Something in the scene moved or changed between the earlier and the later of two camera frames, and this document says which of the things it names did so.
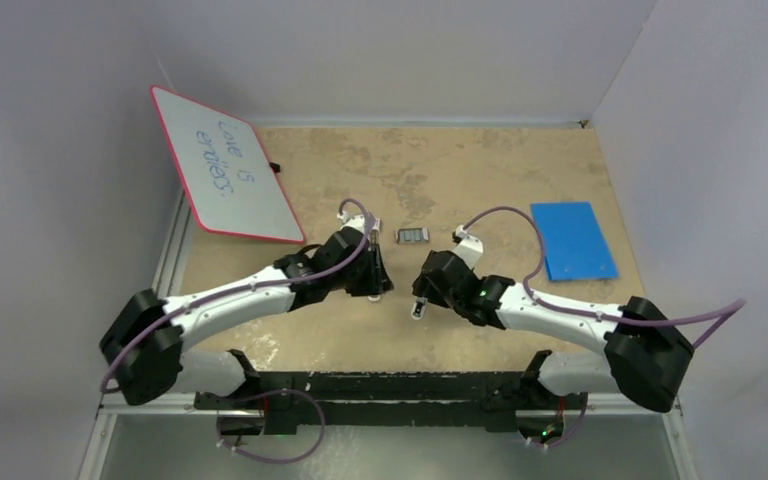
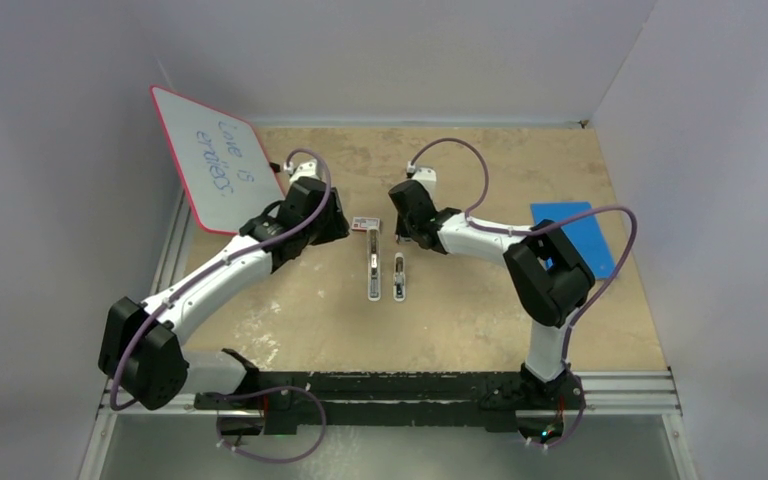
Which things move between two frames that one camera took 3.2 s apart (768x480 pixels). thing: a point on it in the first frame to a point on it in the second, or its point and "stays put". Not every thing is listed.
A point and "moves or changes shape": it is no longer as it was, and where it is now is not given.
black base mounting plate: (499, 400) stays put
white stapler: (418, 308) moves or changes shape
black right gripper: (423, 287) to (401, 228)
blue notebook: (574, 243) stays put
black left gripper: (381, 283) to (336, 226)
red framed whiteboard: (224, 169) stays put
